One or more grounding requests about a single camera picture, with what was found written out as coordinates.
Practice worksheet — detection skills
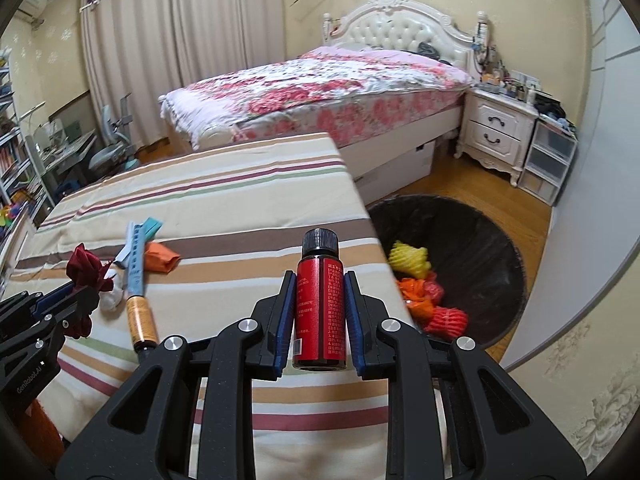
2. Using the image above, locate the striped bed sheet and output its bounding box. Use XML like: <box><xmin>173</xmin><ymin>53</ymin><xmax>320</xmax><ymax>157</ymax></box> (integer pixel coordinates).
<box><xmin>4</xmin><ymin>133</ymin><xmax>408</xmax><ymax>479</ymax></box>

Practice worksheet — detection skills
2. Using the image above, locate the dark red cloth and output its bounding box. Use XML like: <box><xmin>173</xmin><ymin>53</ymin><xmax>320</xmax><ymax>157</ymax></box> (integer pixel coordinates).
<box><xmin>66</xmin><ymin>243</ymin><xmax>114</xmax><ymax>292</ymax></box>

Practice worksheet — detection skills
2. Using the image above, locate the clear plastic drawer unit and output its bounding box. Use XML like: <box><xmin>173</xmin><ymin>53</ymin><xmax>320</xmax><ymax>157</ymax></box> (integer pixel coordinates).
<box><xmin>518</xmin><ymin>115</ymin><xmax>578</xmax><ymax>207</ymax></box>

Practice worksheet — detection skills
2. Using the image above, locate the white tissue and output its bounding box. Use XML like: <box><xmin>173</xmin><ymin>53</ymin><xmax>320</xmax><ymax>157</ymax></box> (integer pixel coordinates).
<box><xmin>99</xmin><ymin>269</ymin><xmax>124</xmax><ymax>312</ymax></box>

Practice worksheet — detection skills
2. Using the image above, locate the bookshelf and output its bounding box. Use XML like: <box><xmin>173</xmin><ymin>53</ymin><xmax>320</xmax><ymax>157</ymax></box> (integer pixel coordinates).
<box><xmin>0</xmin><ymin>47</ymin><xmax>52</xmax><ymax>228</ymax></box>

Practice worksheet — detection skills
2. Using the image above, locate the white storage box under bed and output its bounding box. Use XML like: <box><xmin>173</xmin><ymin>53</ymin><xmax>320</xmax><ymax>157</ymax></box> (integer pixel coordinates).
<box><xmin>355</xmin><ymin>141</ymin><xmax>435</xmax><ymax>205</ymax></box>

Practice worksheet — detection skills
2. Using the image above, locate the teal and white sachet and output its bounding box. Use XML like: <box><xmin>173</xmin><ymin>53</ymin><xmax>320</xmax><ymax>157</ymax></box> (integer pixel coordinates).
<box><xmin>142</xmin><ymin>217</ymin><xmax>163</xmax><ymax>242</ymax></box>

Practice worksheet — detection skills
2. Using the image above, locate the white tufted bed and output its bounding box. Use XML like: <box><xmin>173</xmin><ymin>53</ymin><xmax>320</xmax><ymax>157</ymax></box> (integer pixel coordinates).
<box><xmin>158</xmin><ymin>0</ymin><xmax>490</xmax><ymax>179</ymax></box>

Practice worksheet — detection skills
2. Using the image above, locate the black trash bin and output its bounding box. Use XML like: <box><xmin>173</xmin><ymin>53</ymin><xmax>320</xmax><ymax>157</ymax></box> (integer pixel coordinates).
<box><xmin>368</xmin><ymin>194</ymin><xmax>527</xmax><ymax>349</ymax></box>

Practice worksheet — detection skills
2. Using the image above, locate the white nightstand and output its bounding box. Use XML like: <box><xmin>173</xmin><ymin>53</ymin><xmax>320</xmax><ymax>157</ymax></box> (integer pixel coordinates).
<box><xmin>454</xmin><ymin>87</ymin><xmax>538</xmax><ymax>188</ymax></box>

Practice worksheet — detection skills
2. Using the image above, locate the red label dark bottle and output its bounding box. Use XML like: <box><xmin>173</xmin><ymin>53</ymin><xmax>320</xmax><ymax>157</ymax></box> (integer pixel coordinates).
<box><xmin>293</xmin><ymin>228</ymin><xmax>346</xmax><ymax>372</ymax></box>

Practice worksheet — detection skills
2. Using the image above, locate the yellow label brown bottle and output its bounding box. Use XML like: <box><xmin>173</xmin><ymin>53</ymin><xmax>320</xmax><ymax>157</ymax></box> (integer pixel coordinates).
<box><xmin>126</xmin><ymin>296</ymin><xmax>160</xmax><ymax>356</ymax></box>

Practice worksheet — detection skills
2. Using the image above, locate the red foam fruit net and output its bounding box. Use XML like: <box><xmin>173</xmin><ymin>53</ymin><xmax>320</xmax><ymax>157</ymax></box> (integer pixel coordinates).
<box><xmin>423</xmin><ymin>307</ymin><xmax>469</xmax><ymax>341</ymax></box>

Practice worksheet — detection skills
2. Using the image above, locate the orange wrapper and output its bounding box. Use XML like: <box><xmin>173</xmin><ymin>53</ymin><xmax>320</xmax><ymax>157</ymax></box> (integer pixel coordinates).
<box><xmin>397</xmin><ymin>278</ymin><xmax>435</xmax><ymax>328</ymax></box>

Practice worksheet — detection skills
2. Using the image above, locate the small orange paper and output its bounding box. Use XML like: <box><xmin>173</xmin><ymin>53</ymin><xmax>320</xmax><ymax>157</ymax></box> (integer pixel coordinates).
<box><xmin>143</xmin><ymin>242</ymin><xmax>181</xmax><ymax>274</ymax></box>

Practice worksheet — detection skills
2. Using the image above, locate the white wardrobe door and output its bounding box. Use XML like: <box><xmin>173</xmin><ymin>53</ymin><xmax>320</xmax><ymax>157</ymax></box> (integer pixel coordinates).
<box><xmin>501</xmin><ymin>0</ymin><xmax>639</xmax><ymax>372</ymax></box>

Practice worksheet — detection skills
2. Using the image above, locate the pink floral quilt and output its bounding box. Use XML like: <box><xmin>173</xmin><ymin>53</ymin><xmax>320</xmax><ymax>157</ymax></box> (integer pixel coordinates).
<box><xmin>158</xmin><ymin>47</ymin><xmax>473</xmax><ymax>151</ymax></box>

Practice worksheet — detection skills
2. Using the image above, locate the yellow foam fruit net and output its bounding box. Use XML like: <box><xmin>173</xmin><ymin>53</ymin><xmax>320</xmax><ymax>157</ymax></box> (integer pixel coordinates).
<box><xmin>387</xmin><ymin>240</ymin><xmax>432</xmax><ymax>280</ymax></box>

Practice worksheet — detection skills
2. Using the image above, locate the beige curtain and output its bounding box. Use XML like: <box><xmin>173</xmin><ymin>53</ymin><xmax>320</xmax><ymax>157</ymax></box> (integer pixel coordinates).
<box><xmin>80</xmin><ymin>0</ymin><xmax>285</xmax><ymax>148</ymax></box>

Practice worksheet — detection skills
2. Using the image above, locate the light blue printed box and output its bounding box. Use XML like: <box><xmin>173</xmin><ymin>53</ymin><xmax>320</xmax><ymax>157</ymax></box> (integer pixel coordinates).
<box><xmin>126</xmin><ymin>224</ymin><xmax>145</xmax><ymax>298</ymax></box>

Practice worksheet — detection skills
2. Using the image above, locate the grey desk chair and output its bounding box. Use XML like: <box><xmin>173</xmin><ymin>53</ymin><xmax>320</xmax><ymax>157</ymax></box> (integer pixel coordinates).
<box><xmin>89</xmin><ymin>93</ymin><xmax>140</xmax><ymax>178</ymax></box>

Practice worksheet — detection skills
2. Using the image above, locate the desk with clutter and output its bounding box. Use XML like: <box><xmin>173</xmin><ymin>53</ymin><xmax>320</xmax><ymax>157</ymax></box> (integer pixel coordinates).
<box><xmin>25</xmin><ymin>130</ymin><xmax>96</xmax><ymax>204</ymax></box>

